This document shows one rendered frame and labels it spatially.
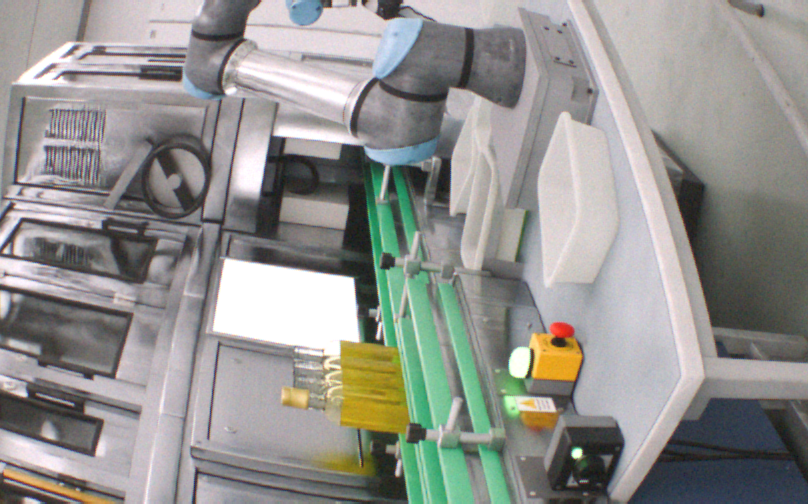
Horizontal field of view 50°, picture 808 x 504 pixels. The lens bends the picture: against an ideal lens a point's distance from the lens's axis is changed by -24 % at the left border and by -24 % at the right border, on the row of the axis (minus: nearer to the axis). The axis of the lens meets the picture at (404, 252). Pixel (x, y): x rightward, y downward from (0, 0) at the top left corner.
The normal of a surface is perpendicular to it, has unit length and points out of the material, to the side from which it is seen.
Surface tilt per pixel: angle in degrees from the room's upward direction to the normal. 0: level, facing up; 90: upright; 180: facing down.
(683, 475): 90
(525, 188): 90
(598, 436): 90
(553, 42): 90
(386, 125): 59
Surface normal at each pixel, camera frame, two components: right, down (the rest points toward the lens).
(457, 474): 0.18, -0.92
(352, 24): 0.07, 0.37
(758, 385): 0.01, 0.65
